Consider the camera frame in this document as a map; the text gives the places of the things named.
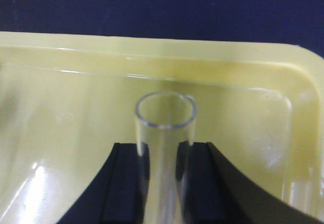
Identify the yellow plastic tray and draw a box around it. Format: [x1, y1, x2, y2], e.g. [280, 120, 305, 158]
[1, 32, 323, 223]

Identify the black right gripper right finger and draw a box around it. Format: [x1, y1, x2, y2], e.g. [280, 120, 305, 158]
[176, 142, 309, 223]

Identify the tall clear test tube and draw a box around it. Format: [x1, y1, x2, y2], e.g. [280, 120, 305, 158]
[135, 91, 197, 223]

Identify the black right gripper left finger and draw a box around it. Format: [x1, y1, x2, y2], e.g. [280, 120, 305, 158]
[58, 143, 149, 223]

